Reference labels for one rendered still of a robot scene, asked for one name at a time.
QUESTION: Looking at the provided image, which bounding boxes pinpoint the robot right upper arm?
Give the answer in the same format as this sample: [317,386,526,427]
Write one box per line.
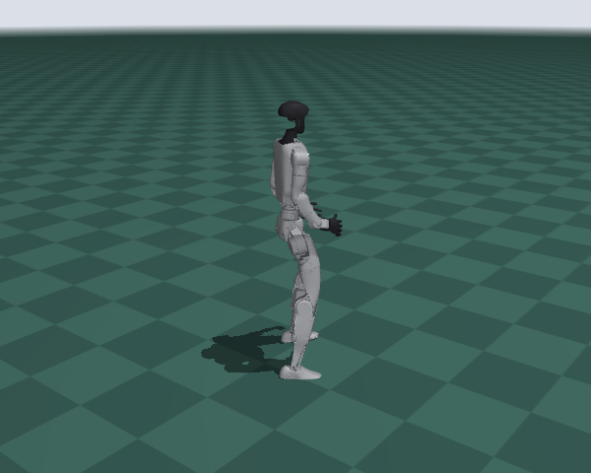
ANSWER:
[291,148,310,206]

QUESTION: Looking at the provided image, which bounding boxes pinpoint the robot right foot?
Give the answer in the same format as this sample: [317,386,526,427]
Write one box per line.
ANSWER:
[279,365,321,379]

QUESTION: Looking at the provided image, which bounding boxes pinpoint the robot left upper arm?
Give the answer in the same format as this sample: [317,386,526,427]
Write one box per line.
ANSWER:
[270,139,279,190]

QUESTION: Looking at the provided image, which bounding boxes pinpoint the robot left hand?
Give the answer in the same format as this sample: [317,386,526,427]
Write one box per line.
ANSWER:
[299,202,322,219]

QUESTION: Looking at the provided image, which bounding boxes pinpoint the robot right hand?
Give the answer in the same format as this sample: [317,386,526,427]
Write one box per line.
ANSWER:
[319,214,343,237]

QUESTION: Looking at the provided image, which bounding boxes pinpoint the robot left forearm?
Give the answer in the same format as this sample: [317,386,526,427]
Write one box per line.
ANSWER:
[271,188,286,207]

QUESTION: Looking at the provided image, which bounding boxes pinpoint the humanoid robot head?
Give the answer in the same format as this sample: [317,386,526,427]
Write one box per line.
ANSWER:
[278,101,309,145]

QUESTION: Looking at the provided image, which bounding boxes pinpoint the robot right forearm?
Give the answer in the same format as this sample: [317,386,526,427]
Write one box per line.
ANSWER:
[296,194,329,230]

